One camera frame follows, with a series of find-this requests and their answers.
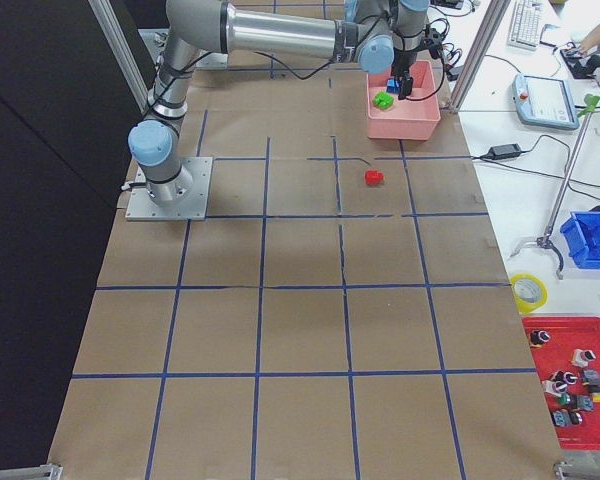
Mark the red toy block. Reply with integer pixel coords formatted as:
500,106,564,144
364,169,384,186

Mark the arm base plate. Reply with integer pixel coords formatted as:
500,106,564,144
125,157,213,221

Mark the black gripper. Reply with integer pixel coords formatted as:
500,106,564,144
392,25,443,99

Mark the reacher grabber tool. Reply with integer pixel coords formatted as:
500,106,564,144
510,94,600,280

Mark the blue toy block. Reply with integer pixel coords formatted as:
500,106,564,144
386,78,400,94

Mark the white keyboard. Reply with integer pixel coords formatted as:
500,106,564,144
507,0,543,51

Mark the green toy block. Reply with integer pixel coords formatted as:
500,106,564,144
372,91,395,111

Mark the black power adapter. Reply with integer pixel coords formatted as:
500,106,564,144
485,143,523,160

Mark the yellow tape roll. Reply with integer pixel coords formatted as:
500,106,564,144
510,273,548,315

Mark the blue storage bin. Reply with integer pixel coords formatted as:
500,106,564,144
560,210,600,270

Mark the red parts tray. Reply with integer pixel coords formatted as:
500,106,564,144
523,316,600,450

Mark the pink plastic box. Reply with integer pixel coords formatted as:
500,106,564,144
366,60,441,141

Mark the teach pendant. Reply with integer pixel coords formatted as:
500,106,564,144
512,73,579,130

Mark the aluminium frame post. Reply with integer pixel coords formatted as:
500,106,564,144
448,0,510,114

